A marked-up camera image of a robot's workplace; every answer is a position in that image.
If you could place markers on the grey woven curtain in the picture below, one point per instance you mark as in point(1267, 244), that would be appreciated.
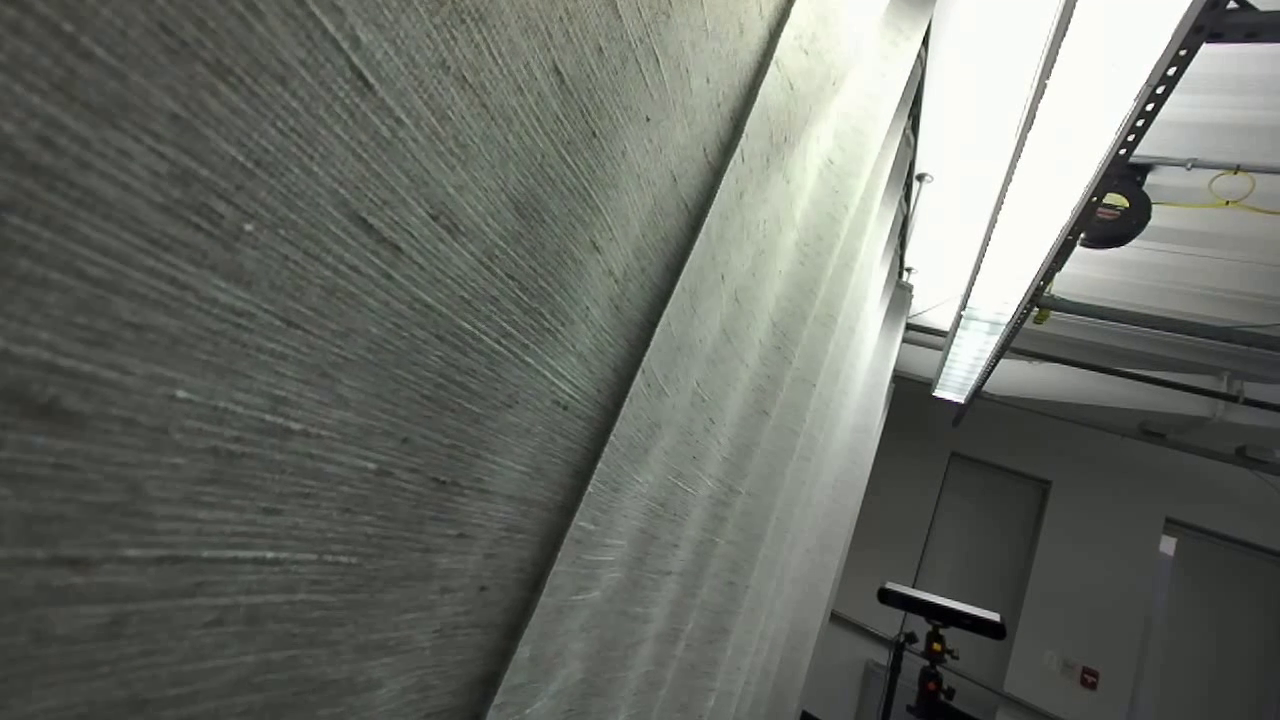
point(440, 359)

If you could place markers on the grey door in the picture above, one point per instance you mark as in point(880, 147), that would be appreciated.
point(987, 534)

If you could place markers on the fluorescent ceiling light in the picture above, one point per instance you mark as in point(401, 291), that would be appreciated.
point(1101, 64)

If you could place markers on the black stereo camera on stand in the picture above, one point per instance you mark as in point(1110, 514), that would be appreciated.
point(935, 692)

